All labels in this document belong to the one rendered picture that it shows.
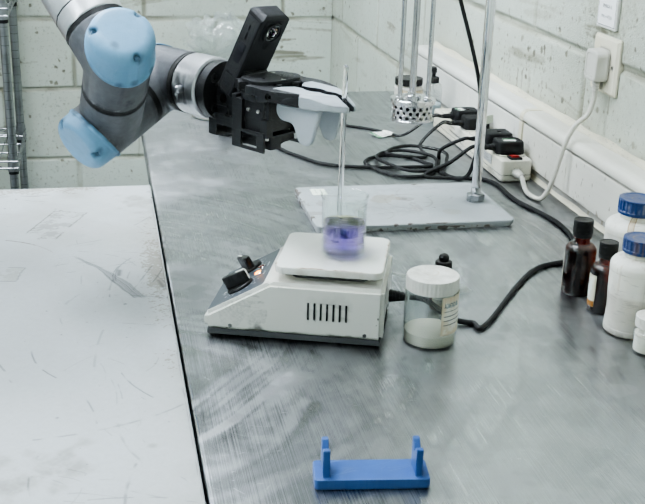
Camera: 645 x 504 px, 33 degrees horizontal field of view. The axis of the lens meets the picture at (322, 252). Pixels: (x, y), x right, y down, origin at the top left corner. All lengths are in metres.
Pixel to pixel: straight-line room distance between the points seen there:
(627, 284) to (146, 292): 0.57
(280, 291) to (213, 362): 0.11
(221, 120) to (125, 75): 0.16
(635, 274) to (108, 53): 0.62
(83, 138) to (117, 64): 0.14
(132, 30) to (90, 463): 0.47
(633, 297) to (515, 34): 0.91
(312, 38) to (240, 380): 2.63
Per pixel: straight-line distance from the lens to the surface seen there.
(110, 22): 1.22
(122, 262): 1.46
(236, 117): 1.27
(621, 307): 1.29
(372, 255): 1.23
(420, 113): 1.63
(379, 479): 0.96
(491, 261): 1.50
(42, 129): 3.68
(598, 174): 1.66
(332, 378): 1.14
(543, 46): 1.97
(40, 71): 3.64
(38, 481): 0.99
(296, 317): 1.21
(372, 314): 1.19
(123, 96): 1.25
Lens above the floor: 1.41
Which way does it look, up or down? 20 degrees down
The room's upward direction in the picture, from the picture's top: 2 degrees clockwise
